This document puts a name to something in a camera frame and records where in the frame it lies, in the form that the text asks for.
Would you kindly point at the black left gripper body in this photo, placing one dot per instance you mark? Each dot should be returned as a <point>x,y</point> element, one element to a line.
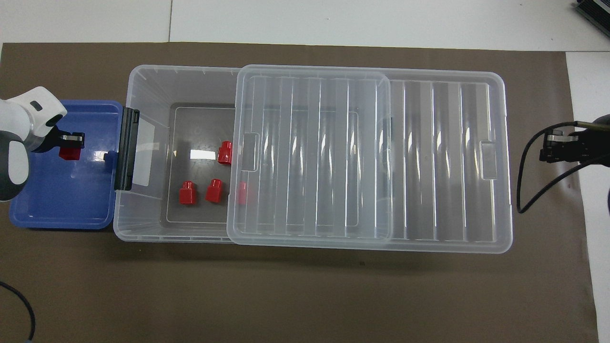
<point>47,142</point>

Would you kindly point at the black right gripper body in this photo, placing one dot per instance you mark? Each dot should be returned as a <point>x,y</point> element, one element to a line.
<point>595,143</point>

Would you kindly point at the red block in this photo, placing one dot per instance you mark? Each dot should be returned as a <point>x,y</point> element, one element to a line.
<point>214,190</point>
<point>70,153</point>
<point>187,193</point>
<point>242,193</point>
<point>225,152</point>

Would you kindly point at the clear ribbed plastic lid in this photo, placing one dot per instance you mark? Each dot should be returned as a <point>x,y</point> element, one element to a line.
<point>429,166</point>

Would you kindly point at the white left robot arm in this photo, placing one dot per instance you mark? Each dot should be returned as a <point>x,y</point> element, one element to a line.
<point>19,119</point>

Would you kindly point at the black box latch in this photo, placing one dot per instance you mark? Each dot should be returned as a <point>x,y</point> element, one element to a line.
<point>126,150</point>

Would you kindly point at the blue plastic tray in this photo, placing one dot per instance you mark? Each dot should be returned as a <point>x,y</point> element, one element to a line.
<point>66,195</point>

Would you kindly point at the clear plastic storage box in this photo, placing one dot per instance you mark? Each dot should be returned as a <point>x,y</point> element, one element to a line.
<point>190,90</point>

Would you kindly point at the black ridged device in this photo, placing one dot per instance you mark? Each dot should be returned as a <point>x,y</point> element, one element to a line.
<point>595,12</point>

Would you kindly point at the brown table mat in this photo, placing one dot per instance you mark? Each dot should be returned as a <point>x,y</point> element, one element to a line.
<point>286,295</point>

